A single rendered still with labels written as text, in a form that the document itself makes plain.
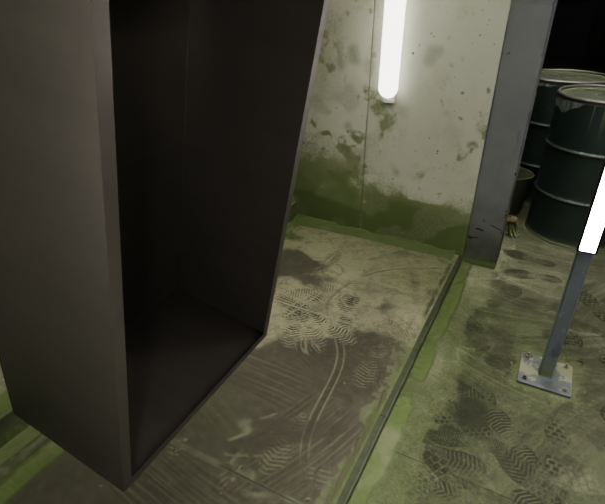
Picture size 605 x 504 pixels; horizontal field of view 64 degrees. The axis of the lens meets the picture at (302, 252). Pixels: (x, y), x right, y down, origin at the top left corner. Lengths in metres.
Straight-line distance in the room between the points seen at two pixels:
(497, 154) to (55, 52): 2.33
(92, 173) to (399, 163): 2.31
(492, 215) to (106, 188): 2.38
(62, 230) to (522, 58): 2.24
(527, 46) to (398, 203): 1.03
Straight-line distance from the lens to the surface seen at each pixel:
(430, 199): 2.86
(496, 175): 2.75
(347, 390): 1.96
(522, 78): 2.63
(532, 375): 2.26
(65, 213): 0.76
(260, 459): 1.75
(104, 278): 0.77
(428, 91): 2.71
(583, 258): 1.98
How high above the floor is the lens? 1.42
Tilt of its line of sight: 29 degrees down
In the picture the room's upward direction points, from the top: straight up
